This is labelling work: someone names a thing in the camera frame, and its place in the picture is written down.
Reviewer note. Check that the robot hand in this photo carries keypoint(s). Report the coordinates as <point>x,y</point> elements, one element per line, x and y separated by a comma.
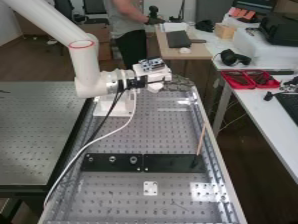
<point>153,78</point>

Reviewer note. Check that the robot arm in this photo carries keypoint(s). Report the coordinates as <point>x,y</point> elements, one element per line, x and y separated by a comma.
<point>84,66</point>

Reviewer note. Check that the white mouse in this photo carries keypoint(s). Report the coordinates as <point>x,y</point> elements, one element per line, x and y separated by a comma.
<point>185,50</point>

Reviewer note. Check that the wooden desk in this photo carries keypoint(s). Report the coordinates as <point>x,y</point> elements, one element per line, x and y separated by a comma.
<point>194,52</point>

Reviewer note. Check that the clear box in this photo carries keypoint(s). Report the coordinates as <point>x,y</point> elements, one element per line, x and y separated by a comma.
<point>197,104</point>

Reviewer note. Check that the closed black laptop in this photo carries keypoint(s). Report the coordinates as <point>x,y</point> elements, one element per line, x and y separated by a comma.
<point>178,39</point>

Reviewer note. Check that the person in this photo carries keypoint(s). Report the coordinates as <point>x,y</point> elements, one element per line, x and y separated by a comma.
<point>127,33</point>

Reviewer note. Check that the black headphones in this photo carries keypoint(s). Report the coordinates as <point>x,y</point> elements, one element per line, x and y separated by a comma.
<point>231,57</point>

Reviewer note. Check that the red tray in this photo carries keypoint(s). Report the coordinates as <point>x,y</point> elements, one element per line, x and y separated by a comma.
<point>264,79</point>
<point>237,80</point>

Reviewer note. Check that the small cardboard box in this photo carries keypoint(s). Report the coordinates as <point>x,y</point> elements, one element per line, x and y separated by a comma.
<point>223,31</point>

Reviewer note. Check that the thin stick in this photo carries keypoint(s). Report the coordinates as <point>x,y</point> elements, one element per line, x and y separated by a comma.
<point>201,140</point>

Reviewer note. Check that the white foam box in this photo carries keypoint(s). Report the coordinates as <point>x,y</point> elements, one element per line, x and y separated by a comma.
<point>250,45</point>

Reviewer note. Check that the black plate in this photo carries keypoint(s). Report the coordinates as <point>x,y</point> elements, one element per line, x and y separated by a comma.
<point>173,163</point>

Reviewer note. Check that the white desk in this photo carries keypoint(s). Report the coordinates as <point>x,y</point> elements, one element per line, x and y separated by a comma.
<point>266,133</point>
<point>270,64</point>

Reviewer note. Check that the black keyboard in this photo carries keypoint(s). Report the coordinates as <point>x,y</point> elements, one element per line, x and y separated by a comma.
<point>288,107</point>

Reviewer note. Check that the black case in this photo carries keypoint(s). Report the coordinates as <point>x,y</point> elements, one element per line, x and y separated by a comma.
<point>279,30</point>

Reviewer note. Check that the small white square bracket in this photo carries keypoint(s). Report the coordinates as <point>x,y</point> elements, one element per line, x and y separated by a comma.
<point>150,188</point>

